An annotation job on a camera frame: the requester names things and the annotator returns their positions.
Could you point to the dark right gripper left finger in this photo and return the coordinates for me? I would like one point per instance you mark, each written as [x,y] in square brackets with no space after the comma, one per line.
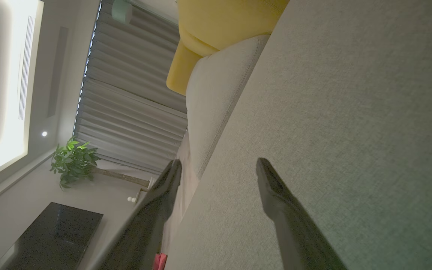
[152,225]

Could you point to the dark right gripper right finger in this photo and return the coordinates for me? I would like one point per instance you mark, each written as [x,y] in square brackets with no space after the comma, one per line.
[294,232]

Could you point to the red white jersey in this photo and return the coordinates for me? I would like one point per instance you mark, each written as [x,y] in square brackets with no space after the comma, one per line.
[159,261]

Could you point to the green leafy potted plant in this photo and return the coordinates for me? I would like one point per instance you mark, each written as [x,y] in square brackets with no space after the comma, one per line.
[73,163]

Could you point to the black television screen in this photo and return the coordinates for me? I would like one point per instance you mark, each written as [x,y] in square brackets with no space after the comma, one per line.
[51,240]

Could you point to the grey fabric sofa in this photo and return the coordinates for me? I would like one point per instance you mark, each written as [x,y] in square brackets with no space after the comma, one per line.
[351,112]

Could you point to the grey pleated curtain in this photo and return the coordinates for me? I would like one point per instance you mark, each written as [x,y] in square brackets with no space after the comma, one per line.
[126,93]

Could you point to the light grey sofa cushion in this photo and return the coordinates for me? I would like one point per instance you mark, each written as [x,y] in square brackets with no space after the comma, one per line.
[219,93]

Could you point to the grey ceiling slot vent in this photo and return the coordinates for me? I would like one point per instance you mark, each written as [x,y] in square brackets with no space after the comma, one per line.
[57,71]

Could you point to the white ceiling air vent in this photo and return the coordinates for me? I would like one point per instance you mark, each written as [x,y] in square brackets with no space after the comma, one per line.
[26,67]

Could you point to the yellow cushion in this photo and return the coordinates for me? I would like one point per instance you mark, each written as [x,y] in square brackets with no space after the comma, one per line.
[223,22]

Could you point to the pale green round lamp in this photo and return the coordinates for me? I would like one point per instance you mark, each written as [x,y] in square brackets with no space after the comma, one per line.
[121,11]

